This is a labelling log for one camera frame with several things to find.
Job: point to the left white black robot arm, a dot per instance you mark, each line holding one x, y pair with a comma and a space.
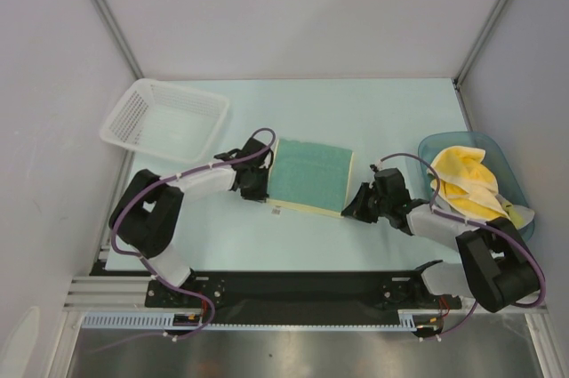
146, 216

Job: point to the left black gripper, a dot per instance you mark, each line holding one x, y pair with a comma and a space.
260, 195

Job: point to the teal and cream towel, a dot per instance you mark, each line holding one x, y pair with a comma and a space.
310, 177

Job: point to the pale green cloth in tub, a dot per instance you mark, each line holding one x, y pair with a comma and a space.
519, 215

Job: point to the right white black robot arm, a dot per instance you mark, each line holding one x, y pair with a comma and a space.
497, 269

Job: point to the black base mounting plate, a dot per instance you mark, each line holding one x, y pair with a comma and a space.
313, 308

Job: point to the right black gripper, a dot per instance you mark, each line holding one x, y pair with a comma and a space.
369, 200

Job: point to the yellow towel in tub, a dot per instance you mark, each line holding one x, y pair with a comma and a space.
467, 185

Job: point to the white perforated plastic basket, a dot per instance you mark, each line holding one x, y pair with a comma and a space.
166, 120

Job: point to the blue translucent plastic tub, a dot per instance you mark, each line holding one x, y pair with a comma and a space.
495, 161

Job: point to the slotted cable duct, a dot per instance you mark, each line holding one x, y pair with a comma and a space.
183, 322

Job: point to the aluminium frame rail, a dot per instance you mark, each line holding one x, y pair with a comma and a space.
401, 290

